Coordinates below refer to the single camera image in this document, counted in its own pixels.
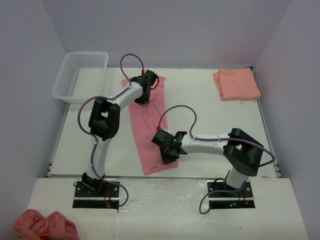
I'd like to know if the pink t shirt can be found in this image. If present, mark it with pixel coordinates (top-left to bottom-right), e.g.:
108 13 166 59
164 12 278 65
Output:
120 76 179 177

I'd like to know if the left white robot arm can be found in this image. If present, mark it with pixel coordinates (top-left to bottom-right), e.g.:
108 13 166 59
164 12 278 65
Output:
77 70 160 197

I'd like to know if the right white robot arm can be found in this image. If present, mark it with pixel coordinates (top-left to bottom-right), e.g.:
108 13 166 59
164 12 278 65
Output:
151 128 264 197

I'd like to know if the white plastic basket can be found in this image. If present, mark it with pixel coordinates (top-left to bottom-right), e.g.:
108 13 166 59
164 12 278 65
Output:
52 51 109 104

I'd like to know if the folded salmon t shirt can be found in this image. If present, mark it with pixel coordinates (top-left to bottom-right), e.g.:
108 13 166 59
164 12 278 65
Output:
213 68 261 101

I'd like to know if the crumpled salmon shirt pile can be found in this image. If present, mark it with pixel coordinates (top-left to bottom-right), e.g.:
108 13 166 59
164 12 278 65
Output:
12 209 80 240

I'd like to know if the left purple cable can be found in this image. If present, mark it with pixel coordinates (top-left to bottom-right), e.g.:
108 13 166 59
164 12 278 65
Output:
77 53 146 207

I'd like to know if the purple cable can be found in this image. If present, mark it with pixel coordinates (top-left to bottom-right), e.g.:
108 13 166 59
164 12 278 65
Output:
156 104 276 215
77 53 146 207

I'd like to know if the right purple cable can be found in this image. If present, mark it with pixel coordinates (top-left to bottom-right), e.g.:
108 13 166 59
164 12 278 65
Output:
156 104 276 215

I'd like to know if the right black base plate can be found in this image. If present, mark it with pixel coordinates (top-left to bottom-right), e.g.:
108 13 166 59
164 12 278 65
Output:
208 181 256 210

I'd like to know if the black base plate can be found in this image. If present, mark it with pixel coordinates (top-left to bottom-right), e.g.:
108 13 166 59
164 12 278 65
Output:
208 181 256 210
72 181 120 210

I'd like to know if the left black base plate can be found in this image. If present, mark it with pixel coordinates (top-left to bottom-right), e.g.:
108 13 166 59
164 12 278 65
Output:
72 181 120 210

